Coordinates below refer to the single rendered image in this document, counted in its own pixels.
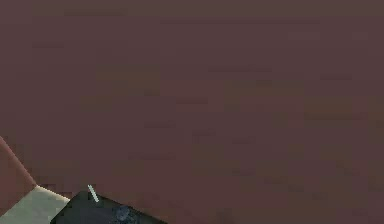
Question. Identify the pale thin stick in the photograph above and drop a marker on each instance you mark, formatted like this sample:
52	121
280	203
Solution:
93	194

